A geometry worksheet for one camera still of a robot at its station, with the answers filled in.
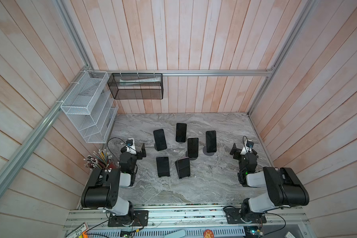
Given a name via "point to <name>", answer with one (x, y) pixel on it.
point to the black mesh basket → (137, 86)
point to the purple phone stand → (207, 153)
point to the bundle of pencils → (99, 159)
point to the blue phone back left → (160, 140)
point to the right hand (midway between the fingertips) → (242, 144)
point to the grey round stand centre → (192, 158)
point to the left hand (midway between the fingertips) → (137, 144)
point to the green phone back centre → (181, 132)
